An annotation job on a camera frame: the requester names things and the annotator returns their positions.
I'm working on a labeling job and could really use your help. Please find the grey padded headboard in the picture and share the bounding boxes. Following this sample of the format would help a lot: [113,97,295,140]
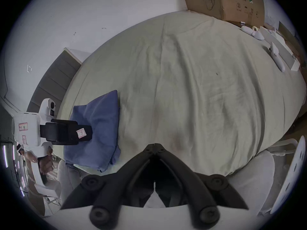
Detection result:
[26,47,82,120]

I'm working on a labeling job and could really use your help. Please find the person's legs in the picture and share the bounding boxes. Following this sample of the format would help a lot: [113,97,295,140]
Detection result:
[57,149,276,216]

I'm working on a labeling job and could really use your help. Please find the white hand controller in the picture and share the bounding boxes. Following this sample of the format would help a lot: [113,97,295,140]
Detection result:
[240,25,265,42]
[268,42,286,73]

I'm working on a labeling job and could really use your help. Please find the bed with pale green sheet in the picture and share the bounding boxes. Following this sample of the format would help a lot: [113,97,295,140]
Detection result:
[52,10,307,177]

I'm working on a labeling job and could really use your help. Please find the dark blue garment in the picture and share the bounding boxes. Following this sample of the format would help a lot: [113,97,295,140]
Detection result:
[64,90,122,173]

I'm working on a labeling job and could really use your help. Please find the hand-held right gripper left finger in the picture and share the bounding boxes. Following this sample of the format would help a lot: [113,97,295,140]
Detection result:
[60,144,156,226]

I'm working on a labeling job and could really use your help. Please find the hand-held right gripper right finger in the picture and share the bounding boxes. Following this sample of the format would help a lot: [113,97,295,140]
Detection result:
[155,144,249,226]

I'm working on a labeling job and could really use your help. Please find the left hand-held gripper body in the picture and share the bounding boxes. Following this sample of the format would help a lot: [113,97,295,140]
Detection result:
[12,98,61,199]

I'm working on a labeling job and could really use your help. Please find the long white box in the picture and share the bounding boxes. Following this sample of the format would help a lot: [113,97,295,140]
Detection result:
[260,26,301,72]

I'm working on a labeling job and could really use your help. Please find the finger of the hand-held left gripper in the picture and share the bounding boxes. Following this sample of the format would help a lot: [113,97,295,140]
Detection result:
[51,119,93,146]

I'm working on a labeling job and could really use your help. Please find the white plastic chair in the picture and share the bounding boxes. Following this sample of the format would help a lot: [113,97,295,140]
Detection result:
[267,135,307,215]

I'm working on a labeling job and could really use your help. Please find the person's left hand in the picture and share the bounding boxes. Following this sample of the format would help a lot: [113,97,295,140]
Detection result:
[24,147,54,176]

